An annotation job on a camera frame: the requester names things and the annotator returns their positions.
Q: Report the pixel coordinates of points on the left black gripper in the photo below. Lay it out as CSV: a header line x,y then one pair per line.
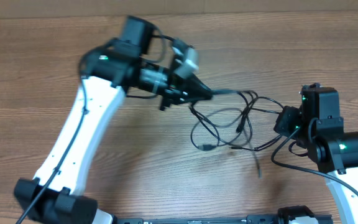
x,y
192,88

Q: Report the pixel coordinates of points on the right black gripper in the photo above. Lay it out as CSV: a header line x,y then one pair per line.
x,y
287,116

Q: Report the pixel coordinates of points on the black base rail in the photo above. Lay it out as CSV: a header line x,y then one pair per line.
x,y
299,214

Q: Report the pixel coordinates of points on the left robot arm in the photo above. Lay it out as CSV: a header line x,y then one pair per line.
x,y
141,57

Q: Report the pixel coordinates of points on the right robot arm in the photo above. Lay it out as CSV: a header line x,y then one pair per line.
x,y
317,126

